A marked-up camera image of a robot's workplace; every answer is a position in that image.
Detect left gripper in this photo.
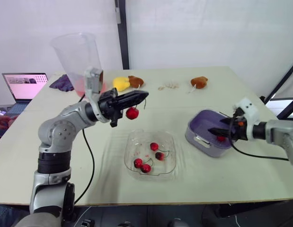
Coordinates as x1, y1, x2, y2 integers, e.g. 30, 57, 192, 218
98, 87, 127, 128

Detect clear plastic bowl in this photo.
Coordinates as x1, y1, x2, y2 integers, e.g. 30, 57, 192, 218
124, 129, 178, 182

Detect brown plush toy with string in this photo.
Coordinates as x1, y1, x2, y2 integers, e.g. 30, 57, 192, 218
187, 76, 209, 95

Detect black slanted frame stand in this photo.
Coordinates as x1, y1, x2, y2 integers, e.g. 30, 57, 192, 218
259, 58, 293, 120

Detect yellow plush toy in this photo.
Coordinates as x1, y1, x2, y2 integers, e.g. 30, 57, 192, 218
112, 76, 131, 92

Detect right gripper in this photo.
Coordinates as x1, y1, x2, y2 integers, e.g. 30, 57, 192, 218
207, 114, 249, 143

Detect open laptop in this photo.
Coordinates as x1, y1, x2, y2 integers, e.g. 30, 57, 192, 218
1, 72, 49, 117

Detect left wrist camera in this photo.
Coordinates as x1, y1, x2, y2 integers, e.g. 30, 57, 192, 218
84, 67, 105, 95

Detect pale beige small pieces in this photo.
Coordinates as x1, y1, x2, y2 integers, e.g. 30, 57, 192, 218
158, 80, 180, 91

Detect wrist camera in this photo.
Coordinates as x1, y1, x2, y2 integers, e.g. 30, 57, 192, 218
232, 96, 261, 125
84, 67, 105, 95

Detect black vertical pole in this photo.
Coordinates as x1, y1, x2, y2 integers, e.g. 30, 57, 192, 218
115, 0, 131, 70

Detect black cable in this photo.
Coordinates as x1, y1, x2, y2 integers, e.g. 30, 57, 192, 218
230, 139, 291, 162
74, 93, 95, 206

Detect purple cloth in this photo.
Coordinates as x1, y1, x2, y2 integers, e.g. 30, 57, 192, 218
49, 74, 75, 92

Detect large clear plastic cup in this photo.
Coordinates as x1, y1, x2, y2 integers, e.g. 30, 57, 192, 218
50, 32, 107, 96

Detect person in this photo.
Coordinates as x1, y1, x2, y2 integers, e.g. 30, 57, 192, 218
0, 113, 19, 143

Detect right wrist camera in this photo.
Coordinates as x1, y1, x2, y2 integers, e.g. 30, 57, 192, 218
232, 96, 261, 125

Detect pale lavender basin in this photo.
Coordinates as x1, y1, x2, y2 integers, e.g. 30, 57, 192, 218
185, 109, 235, 159

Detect robot body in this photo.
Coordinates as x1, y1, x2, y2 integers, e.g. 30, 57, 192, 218
72, 205, 232, 227

